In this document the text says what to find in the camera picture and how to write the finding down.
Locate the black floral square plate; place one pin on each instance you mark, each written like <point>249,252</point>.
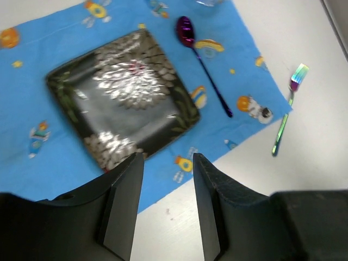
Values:
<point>123,97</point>

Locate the blue cartoon print cloth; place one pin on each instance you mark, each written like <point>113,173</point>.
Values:
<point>41,156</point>

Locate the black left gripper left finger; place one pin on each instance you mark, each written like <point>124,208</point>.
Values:
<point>97,220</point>

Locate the purple metallic spoon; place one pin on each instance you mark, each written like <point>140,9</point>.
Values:
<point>186,35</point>

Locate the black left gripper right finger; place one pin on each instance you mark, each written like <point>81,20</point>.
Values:
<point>233,218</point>

